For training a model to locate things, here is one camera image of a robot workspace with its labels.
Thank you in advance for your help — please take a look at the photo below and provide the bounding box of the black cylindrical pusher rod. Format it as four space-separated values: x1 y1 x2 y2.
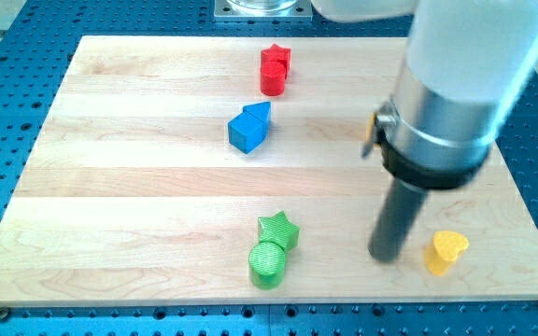
367 179 428 262

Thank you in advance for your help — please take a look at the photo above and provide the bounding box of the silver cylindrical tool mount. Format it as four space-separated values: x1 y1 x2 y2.
361 63 503 189

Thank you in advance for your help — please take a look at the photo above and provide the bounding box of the yellow heart block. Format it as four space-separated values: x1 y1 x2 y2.
424 231 470 276

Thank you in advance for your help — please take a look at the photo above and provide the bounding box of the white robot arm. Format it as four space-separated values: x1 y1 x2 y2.
312 0 538 262

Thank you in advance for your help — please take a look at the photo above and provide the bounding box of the green star block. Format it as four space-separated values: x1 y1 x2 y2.
258 211 300 252

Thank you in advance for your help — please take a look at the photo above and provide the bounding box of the green cylinder block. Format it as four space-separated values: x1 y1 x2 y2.
248 242 286 289

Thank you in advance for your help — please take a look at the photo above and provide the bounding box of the blue triangular block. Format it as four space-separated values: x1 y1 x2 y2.
243 101 271 136

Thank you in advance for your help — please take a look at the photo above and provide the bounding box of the red cylinder block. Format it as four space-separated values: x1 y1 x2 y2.
260 61 287 96

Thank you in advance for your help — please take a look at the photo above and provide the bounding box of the blue cube block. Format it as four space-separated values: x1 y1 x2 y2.
227 112 269 154

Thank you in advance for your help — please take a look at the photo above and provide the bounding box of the red star block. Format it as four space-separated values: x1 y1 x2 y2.
261 44 291 77

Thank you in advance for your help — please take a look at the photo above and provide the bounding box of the wooden board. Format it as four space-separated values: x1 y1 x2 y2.
0 35 538 307

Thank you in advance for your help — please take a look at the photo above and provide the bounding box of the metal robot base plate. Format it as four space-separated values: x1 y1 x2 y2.
213 0 313 21

